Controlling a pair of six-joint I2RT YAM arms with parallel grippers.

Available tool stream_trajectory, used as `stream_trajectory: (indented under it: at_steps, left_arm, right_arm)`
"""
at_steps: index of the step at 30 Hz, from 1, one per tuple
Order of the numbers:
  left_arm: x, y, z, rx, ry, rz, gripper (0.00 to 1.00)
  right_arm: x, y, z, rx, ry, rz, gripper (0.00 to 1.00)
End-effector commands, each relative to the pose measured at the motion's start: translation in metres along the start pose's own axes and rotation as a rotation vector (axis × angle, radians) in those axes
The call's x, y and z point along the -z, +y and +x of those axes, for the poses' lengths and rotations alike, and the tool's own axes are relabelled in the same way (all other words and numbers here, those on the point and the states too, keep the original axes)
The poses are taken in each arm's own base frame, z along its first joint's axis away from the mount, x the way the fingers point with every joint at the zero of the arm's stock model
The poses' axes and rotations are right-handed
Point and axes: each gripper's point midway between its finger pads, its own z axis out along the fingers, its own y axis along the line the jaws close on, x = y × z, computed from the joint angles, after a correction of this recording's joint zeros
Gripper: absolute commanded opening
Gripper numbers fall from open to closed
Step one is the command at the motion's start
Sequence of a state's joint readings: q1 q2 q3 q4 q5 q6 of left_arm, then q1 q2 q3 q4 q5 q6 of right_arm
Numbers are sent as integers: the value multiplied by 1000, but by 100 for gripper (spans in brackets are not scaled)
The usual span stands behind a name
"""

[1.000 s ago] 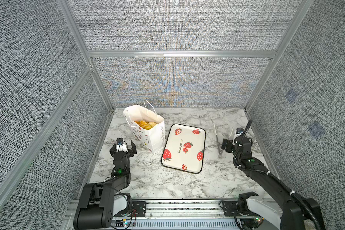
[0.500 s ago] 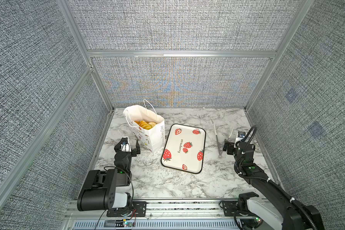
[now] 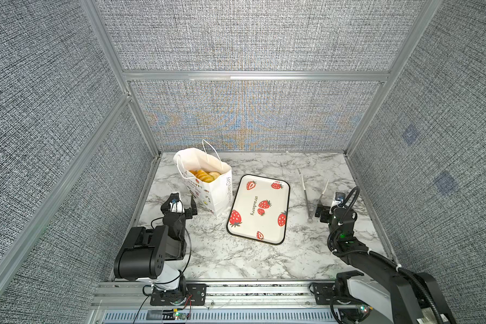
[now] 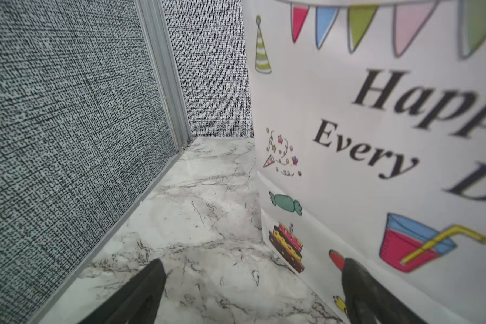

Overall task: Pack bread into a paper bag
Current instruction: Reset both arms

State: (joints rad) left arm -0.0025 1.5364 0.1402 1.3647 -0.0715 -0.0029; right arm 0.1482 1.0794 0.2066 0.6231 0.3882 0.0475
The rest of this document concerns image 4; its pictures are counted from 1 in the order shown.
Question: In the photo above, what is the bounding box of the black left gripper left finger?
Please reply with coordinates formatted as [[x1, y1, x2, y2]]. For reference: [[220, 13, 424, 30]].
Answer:
[[81, 259, 167, 324]]

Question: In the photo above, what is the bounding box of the aluminium cage frame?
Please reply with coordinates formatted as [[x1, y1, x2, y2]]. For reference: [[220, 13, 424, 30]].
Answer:
[[28, 1, 192, 323]]

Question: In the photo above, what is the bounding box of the white paper gift bag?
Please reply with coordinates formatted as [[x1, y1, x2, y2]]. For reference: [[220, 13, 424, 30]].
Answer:
[[242, 1, 486, 323]]

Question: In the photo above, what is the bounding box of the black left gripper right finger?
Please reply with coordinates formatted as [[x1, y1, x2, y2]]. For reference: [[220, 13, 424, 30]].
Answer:
[[342, 258, 425, 324]]

